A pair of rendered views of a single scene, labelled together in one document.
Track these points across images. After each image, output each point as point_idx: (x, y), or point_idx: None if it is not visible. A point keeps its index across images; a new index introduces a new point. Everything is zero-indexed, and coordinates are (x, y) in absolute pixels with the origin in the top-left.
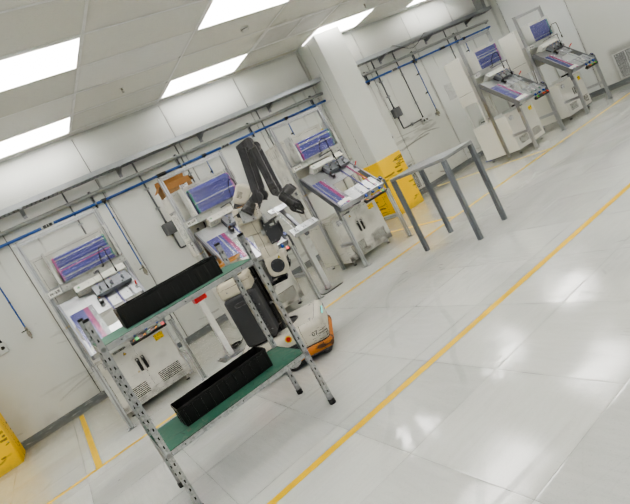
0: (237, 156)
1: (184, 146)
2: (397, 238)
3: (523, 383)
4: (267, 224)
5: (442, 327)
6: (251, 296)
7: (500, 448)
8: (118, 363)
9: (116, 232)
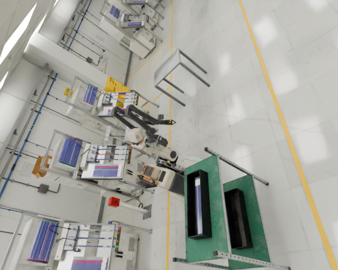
0: (42, 128)
1: (10, 143)
2: (151, 111)
3: None
4: (159, 140)
5: (265, 124)
6: (178, 176)
7: None
8: (110, 266)
9: (17, 215)
